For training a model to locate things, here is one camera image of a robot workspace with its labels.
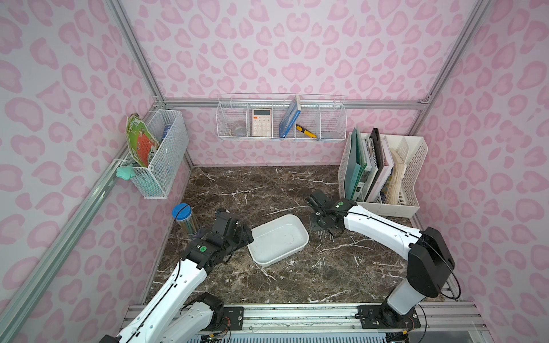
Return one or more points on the white pink calculator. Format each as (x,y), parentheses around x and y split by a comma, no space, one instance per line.
(262,122)

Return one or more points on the white plastic storage box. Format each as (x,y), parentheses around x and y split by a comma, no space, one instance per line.
(278,239)

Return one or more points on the yellow utility knife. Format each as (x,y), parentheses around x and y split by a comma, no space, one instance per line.
(306,132)

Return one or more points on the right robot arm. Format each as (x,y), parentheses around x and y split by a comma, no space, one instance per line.
(429,262)

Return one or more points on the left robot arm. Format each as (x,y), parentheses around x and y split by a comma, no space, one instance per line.
(156,322)

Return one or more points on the blue lid clear jar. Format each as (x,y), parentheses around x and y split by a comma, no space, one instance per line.
(184,217)

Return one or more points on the teal rubber toy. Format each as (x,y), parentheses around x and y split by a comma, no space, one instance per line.
(125,173)

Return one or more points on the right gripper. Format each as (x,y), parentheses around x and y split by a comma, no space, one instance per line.
(323,219)

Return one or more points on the green red circuit board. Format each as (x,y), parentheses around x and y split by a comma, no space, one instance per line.
(141,143)

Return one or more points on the blue book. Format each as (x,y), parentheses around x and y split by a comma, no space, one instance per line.
(289,120)

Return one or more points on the white wire wall basket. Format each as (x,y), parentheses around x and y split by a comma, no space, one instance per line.
(324,115)

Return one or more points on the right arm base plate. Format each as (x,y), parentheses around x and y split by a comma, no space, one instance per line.
(380,317)

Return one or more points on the green folder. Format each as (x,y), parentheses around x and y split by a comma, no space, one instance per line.
(356,164)

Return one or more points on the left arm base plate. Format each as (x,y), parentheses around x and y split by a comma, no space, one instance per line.
(223,319)

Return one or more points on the white desk file organizer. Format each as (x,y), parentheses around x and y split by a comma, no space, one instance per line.
(413,150)

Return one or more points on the pink white book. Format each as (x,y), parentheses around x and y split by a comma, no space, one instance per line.
(384,170)

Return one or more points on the clear tape roll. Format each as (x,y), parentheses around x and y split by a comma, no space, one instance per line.
(238,129)

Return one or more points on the black binder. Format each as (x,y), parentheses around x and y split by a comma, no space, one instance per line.
(377,161)

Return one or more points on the pile of metal screws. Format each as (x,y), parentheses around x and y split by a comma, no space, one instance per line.
(326,235)

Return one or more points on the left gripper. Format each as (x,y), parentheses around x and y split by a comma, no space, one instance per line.
(237,232)

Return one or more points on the white mesh side basket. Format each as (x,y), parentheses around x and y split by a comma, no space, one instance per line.
(155,181)

